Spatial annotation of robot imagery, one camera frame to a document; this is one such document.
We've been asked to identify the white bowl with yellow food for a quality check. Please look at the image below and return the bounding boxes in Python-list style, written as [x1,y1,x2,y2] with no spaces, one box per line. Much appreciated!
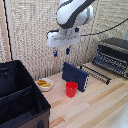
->
[35,77,54,92]

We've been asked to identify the red plastic cup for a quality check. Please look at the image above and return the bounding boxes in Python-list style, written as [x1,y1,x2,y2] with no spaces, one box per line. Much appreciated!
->
[65,81,80,99]

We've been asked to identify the black cable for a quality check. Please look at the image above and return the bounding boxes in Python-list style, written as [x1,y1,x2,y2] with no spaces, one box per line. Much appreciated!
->
[80,17,128,37]

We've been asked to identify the black fabric storage box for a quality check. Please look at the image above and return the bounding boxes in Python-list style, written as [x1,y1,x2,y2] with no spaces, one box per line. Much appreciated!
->
[0,60,52,128]

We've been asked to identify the black oven rack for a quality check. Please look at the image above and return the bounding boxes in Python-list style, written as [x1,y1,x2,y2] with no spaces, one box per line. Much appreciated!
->
[79,64,112,86]

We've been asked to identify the black toaster oven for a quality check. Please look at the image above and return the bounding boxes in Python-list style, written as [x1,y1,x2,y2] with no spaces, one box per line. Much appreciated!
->
[91,37,128,80]

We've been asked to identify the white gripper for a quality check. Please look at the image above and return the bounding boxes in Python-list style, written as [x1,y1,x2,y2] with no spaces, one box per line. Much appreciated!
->
[45,27,82,58]

